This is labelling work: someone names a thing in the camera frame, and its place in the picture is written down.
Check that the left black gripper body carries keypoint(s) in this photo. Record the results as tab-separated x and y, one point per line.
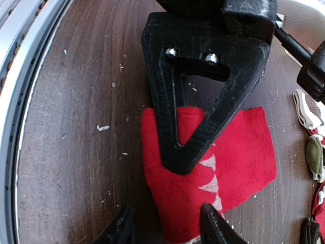
250	18

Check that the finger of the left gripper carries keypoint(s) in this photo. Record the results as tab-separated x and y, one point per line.
193	62

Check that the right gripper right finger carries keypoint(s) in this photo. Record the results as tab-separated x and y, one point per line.
215	229

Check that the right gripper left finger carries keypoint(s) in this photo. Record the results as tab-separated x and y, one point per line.
120	230

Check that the red and beige sock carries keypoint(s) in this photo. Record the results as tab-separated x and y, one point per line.
240	163

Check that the red white striped sock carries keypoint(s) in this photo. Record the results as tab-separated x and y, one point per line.
318	208

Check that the beige brown sock pile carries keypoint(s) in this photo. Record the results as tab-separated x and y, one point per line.
309	112

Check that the metal base rail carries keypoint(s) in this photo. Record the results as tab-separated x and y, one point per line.
27	31

